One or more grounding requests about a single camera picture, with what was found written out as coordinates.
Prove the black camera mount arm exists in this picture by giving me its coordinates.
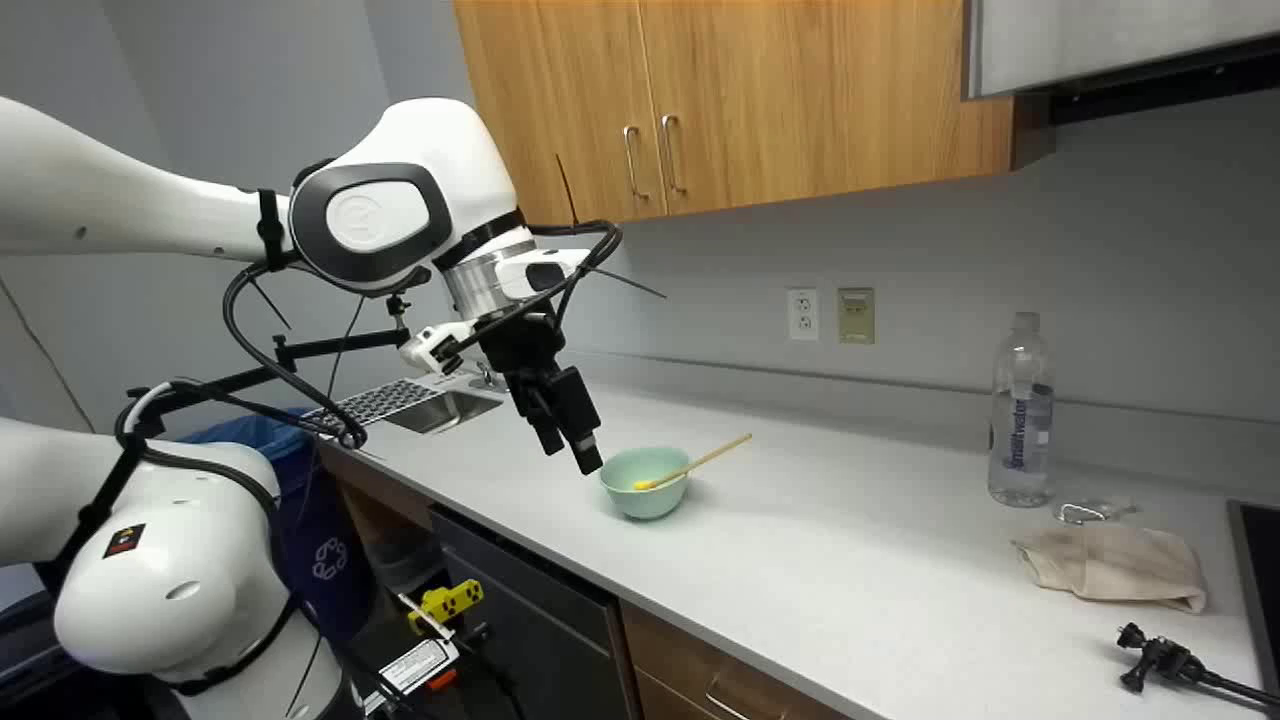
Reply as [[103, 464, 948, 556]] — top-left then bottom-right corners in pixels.
[[122, 293, 415, 414]]

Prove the wooden wall cabinet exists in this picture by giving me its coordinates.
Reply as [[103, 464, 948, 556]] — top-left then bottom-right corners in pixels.
[[453, 0, 1060, 233]]

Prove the white and red device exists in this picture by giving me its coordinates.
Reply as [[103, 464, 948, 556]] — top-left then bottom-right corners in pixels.
[[374, 636, 465, 698]]

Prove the wooden cabinet door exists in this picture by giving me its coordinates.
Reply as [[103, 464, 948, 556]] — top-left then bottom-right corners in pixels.
[[636, 0, 1021, 220], [453, 0, 656, 233]]

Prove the crumpled clear wrapper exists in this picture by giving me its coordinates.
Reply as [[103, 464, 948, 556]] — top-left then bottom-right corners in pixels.
[[1056, 493, 1136, 526]]

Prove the beige cloth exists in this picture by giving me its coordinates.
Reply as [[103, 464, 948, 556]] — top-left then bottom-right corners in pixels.
[[1012, 514, 1210, 616]]

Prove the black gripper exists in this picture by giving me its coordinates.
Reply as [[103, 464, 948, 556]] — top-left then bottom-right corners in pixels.
[[473, 305, 606, 478]]

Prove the blue recycling bin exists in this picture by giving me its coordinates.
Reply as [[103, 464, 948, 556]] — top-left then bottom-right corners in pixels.
[[185, 409, 383, 642]]

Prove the dark dishwasher front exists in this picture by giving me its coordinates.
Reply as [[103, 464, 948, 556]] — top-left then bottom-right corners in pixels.
[[426, 498, 639, 720]]

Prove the beige wall switch plate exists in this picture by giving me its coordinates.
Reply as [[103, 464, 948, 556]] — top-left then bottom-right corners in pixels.
[[836, 284, 879, 346]]

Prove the wooden drawer front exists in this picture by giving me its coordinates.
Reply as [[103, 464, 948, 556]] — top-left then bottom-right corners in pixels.
[[615, 598, 857, 720]]

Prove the grey range hood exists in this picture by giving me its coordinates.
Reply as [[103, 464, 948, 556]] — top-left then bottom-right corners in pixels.
[[962, 0, 1280, 132]]

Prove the light green bowl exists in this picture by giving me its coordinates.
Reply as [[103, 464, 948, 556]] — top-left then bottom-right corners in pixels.
[[596, 443, 694, 522]]

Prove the black stovetop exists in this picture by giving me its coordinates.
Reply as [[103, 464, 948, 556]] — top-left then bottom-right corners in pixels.
[[1223, 496, 1280, 697]]

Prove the yellow hand tool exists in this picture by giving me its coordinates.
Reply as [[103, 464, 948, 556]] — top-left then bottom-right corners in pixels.
[[399, 577, 493, 633]]

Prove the steel sink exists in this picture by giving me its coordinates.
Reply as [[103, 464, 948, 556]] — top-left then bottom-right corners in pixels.
[[380, 382, 507, 441]]

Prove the black mini tripod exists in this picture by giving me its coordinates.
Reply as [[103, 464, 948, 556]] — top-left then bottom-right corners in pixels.
[[1113, 619, 1280, 710]]

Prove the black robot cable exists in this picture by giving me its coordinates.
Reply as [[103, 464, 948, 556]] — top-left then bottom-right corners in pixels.
[[216, 220, 629, 453]]

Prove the metal cabinet handle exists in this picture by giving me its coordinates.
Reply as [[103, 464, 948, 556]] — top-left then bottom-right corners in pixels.
[[618, 121, 656, 209], [656, 107, 694, 199]]

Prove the clear plastic water bottle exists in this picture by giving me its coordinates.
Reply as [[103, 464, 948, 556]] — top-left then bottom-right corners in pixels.
[[985, 307, 1060, 512]]

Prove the wooden spoon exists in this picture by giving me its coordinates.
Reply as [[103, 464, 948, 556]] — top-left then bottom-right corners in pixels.
[[622, 428, 757, 496]]

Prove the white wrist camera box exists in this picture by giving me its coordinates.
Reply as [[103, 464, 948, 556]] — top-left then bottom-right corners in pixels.
[[394, 321, 473, 378]]

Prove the white wall outlet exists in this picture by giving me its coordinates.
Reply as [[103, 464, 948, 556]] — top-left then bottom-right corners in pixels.
[[782, 284, 823, 343]]

